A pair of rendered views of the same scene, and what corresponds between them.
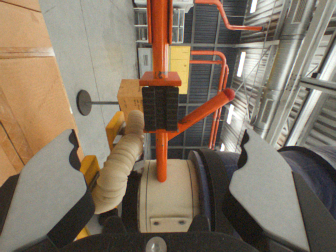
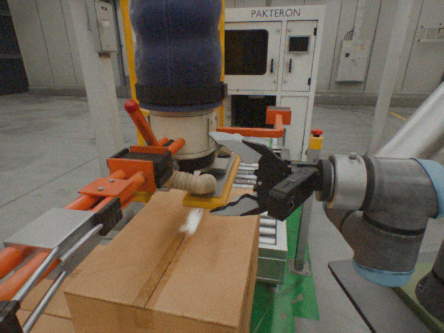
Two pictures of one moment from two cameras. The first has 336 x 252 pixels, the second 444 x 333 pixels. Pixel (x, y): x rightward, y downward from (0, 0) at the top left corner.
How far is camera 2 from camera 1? 0.39 m
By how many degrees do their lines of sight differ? 55
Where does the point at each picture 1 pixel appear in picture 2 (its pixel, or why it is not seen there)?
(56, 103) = (113, 259)
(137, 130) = not seen: hidden behind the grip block
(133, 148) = (182, 177)
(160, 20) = (127, 195)
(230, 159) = (161, 75)
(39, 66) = (93, 289)
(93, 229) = (221, 184)
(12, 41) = not seen: outside the picture
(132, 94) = not seen: outside the picture
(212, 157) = (161, 95)
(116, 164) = (199, 185)
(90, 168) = (194, 199)
